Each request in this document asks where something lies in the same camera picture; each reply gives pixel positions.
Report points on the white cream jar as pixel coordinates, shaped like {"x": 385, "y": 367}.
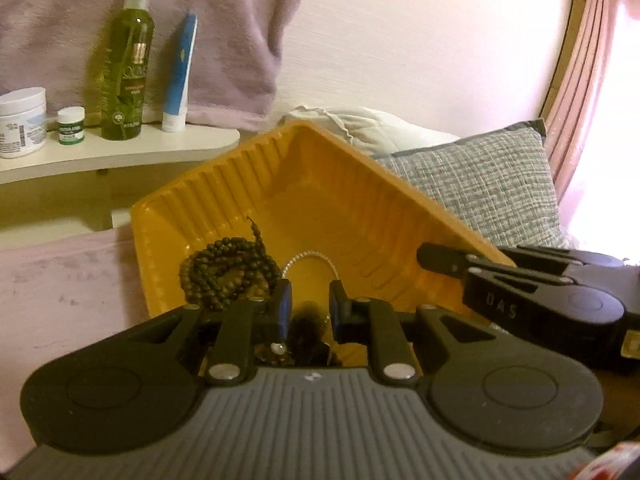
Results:
{"x": 22, "y": 125}

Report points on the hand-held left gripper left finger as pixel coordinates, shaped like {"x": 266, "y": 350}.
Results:
{"x": 282, "y": 310}

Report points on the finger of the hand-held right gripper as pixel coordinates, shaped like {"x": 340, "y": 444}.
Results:
{"x": 555, "y": 260}
{"x": 500, "y": 295}

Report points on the grey woven pillow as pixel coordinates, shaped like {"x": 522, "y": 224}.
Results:
{"x": 475, "y": 185}

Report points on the small green jar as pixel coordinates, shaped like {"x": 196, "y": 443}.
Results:
{"x": 71, "y": 132}

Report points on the blue white tube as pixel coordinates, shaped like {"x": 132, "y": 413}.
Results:
{"x": 177, "y": 70}

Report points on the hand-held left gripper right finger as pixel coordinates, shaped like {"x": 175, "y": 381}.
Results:
{"x": 340, "y": 310}

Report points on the orange plastic tray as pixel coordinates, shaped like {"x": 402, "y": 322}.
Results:
{"x": 325, "y": 200}

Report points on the purple fleece blanket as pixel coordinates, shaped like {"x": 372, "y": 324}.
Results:
{"x": 65, "y": 280}

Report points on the black oblong object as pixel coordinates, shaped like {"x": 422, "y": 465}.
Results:
{"x": 307, "y": 327}

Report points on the pink curtain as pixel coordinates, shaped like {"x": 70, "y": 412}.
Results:
{"x": 585, "y": 85}

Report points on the white pillow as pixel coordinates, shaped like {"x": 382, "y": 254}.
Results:
{"x": 380, "y": 125}

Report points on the green spray bottle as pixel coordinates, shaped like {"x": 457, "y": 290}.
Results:
{"x": 125, "y": 75}

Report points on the hanging purple towel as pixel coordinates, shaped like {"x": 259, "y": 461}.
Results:
{"x": 225, "y": 35}

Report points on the cream wooden shelf unit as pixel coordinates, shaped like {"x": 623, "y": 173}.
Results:
{"x": 150, "y": 147}

